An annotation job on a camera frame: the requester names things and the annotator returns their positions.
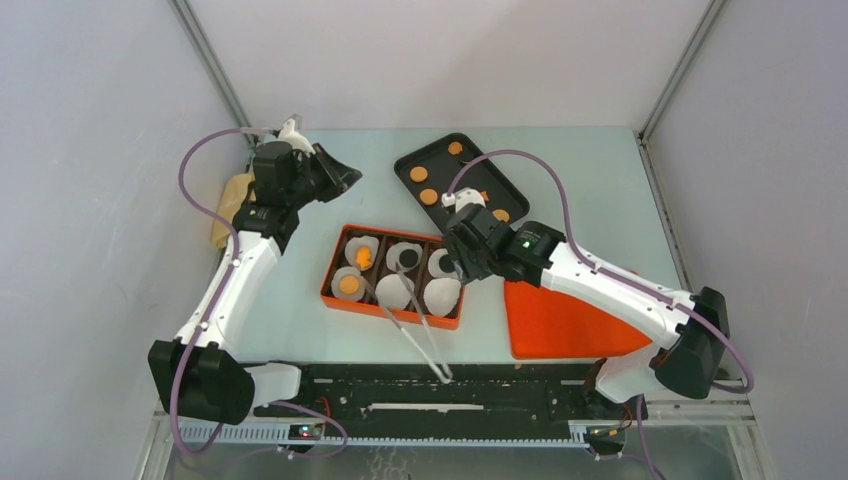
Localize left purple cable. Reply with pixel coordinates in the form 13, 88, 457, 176
168, 127, 349, 461

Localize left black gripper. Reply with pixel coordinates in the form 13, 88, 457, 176
285, 143, 362, 210

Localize black sandwich cookie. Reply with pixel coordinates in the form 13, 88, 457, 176
398, 248, 419, 269
438, 255, 455, 274

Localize black cookie tray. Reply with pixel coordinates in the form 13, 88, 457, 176
393, 133, 531, 240

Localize metal tongs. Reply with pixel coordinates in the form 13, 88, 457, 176
363, 270, 454, 385

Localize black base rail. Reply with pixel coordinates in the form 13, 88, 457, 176
292, 363, 645, 441

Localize tan cloth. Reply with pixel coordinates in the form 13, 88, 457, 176
210, 173, 256, 249

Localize orange box lid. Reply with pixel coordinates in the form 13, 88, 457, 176
503, 282, 651, 360

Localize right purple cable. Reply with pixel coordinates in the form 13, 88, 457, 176
447, 149, 755, 480

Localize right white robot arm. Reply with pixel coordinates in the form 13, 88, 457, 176
441, 188, 728, 418

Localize purple cable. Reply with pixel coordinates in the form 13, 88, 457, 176
447, 149, 755, 480
168, 127, 349, 461

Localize round orange cookie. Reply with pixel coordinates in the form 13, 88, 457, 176
338, 275, 360, 295
492, 209, 511, 223
409, 166, 429, 183
419, 188, 440, 206

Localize white paper cup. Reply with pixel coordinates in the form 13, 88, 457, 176
344, 236, 380, 271
385, 242, 423, 273
427, 248, 459, 280
330, 266, 366, 302
375, 273, 414, 310
423, 278, 462, 317

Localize orange shell cookie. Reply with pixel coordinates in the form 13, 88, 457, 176
448, 142, 463, 156

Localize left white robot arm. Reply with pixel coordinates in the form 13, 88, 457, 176
148, 115, 362, 425

